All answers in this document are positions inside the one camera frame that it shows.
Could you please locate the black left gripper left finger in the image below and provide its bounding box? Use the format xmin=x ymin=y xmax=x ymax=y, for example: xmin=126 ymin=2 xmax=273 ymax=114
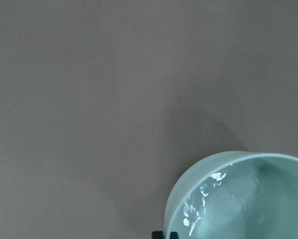
xmin=151 ymin=231 xmax=164 ymax=239

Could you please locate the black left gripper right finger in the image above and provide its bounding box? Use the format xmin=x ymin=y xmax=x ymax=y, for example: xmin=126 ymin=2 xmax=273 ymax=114
xmin=169 ymin=232 xmax=178 ymax=239

